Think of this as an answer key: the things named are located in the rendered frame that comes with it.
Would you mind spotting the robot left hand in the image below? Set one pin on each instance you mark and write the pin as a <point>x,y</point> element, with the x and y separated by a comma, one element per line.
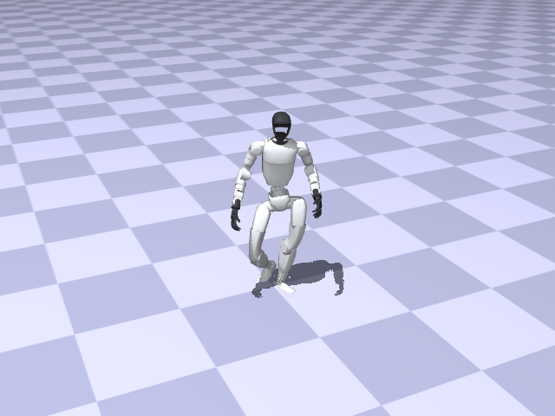
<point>317,197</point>

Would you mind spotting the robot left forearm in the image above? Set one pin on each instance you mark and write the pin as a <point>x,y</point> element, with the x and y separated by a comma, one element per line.
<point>314,183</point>

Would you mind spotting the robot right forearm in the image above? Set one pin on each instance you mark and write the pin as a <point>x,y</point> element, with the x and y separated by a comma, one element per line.
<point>239,188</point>

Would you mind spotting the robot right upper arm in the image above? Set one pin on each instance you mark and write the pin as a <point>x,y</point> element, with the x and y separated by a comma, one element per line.
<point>255,149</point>

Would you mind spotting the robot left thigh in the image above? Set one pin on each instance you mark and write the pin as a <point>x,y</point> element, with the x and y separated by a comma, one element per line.
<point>297,225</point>

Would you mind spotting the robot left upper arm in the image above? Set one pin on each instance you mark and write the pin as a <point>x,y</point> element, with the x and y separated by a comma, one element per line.
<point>304,152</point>

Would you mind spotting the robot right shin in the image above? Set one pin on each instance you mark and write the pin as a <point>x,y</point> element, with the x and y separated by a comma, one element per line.
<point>265,262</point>

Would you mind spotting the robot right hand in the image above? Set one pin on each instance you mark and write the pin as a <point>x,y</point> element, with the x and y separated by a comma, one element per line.
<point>234,215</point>

